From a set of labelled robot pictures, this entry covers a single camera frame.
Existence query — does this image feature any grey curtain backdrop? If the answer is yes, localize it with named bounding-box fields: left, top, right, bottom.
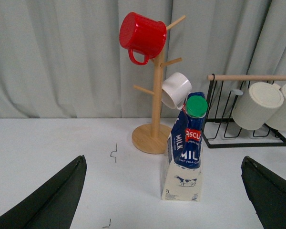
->
left=0, top=0, right=286, bottom=118

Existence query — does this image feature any black wire cup rack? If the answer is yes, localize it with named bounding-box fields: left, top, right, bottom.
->
left=202, top=74, right=286, bottom=149

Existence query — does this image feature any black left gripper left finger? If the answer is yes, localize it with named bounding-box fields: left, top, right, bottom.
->
left=0, top=156, right=87, bottom=229

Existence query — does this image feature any red enamel mug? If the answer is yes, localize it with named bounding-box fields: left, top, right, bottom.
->
left=119, top=12, right=167, bottom=65

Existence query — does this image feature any cream ribbed cup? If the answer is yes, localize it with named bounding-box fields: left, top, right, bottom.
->
left=232, top=82, right=284, bottom=130
left=266, top=84, right=286, bottom=131

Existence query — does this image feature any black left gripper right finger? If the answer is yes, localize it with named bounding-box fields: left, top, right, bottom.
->
left=241, top=156, right=286, bottom=229

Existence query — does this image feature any blue milk carton green cap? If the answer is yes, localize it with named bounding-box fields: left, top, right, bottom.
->
left=160, top=92, right=208, bottom=201

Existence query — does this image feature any cream ribbed cup right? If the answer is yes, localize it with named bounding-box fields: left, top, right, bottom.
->
left=266, top=84, right=286, bottom=131

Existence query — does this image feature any cream ribbed cup left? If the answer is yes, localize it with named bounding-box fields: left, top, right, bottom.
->
left=232, top=82, right=284, bottom=130

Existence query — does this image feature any wooden mug tree stand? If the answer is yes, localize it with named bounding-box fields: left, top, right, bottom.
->
left=131, top=15, right=186, bottom=155

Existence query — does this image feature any white mug on tree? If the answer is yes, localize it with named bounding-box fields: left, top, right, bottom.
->
left=162, top=72, right=192, bottom=110

